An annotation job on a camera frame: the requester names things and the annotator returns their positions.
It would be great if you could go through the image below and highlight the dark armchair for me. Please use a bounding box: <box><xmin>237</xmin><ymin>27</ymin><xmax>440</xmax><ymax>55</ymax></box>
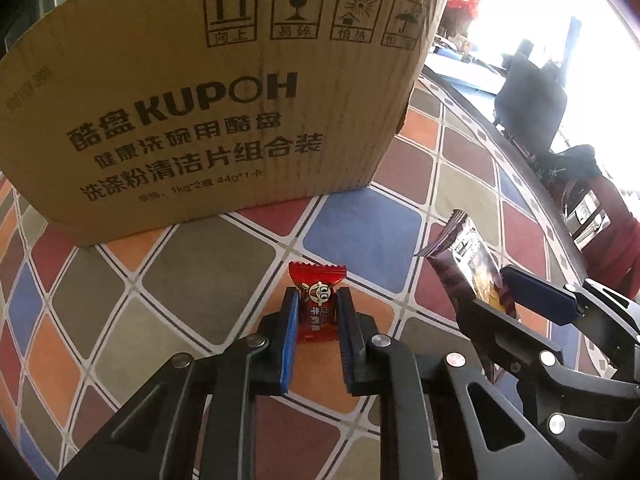
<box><xmin>494</xmin><ymin>39</ymin><xmax>568</xmax><ymax>153</ymax></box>

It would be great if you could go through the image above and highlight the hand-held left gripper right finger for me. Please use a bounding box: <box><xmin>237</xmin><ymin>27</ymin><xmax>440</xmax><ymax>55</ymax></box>
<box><xmin>335</xmin><ymin>286</ymin><xmax>596</xmax><ymax>480</ymax></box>

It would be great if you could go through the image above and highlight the white low cabinet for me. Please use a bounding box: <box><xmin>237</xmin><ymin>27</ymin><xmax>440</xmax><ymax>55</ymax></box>
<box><xmin>425</xmin><ymin>35</ymin><xmax>508</xmax><ymax>93</ymax></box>

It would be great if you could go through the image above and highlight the printed cardboard box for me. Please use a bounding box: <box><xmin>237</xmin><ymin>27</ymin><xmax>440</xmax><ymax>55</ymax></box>
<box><xmin>0</xmin><ymin>0</ymin><xmax>453</xmax><ymax>247</ymax></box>

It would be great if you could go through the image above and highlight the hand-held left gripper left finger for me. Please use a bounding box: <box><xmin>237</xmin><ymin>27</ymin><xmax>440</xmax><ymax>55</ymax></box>
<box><xmin>57</xmin><ymin>286</ymin><xmax>302</xmax><ymax>480</ymax></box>

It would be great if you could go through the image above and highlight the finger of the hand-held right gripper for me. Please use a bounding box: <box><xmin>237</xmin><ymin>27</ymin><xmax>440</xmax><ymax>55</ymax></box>
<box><xmin>457</xmin><ymin>297</ymin><xmax>640</xmax><ymax>402</ymax></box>
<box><xmin>500</xmin><ymin>266</ymin><xmax>640</xmax><ymax>361</ymax></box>

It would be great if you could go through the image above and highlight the person in red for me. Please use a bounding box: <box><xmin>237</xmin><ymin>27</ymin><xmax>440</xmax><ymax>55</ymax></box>
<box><xmin>555</xmin><ymin>175</ymin><xmax>640</xmax><ymax>301</ymax></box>

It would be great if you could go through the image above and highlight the colourful checkered tablecloth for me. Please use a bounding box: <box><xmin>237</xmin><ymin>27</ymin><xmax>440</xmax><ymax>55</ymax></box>
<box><xmin>0</xmin><ymin>70</ymin><xmax>621</xmax><ymax>480</ymax></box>

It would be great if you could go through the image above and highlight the dark brown snack packet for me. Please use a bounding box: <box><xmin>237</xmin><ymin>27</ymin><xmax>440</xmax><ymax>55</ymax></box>
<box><xmin>417</xmin><ymin>209</ymin><xmax>521</xmax><ymax>386</ymax></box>

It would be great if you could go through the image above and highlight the red candy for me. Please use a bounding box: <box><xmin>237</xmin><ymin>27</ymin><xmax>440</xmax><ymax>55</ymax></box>
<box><xmin>289</xmin><ymin>261</ymin><xmax>347</xmax><ymax>345</ymax></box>

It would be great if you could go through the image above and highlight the dark patterned cloth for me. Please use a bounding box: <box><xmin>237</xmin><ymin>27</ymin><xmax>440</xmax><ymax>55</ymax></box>
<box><xmin>537</xmin><ymin>144</ymin><xmax>601</xmax><ymax>181</ymax></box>

